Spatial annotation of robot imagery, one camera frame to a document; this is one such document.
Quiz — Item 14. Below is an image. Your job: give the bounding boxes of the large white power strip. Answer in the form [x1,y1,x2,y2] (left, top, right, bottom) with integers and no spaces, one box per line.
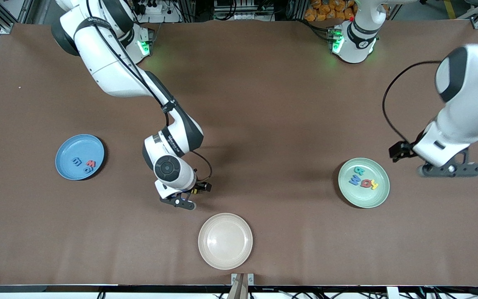
[139,0,181,24]

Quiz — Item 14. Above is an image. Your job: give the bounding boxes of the pale green round plate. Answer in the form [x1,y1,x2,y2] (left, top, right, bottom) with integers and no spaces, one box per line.
[338,157,390,208]

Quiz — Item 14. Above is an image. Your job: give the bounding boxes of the beige round plate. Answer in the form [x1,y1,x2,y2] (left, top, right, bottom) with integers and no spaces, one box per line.
[198,213,253,270]

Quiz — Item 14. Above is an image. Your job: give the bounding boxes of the brown table cover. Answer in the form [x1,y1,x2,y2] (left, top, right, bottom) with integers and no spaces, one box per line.
[0,20,478,287]

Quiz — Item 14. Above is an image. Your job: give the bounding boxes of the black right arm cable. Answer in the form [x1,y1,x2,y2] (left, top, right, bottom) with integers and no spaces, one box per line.
[190,150,213,183]

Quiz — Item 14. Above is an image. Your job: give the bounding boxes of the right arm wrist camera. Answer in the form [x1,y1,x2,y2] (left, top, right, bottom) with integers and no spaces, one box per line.
[159,192,197,211]

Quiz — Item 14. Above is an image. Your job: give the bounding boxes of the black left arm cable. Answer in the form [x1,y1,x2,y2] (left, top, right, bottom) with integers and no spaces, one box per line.
[382,61,443,145]

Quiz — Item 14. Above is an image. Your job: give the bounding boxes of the blue round plate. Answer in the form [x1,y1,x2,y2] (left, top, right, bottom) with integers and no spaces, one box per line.
[55,134,105,181]

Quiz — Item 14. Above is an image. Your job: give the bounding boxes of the small white power strip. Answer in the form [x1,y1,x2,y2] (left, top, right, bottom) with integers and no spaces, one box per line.
[213,10,251,21]

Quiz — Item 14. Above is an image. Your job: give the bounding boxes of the beige camera pole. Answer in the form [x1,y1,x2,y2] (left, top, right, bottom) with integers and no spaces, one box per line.
[227,274,249,299]

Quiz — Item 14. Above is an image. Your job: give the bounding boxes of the metal bracket on table edge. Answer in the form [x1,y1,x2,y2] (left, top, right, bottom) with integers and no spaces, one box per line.
[231,273,254,287]

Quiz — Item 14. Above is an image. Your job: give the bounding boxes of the pile of orange fruit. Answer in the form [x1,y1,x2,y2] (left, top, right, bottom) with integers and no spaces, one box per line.
[304,0,356,22]

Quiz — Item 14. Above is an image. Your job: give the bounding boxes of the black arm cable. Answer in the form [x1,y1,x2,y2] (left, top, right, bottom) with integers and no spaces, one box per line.
[382,61,443,145]
[190,150,213,183]

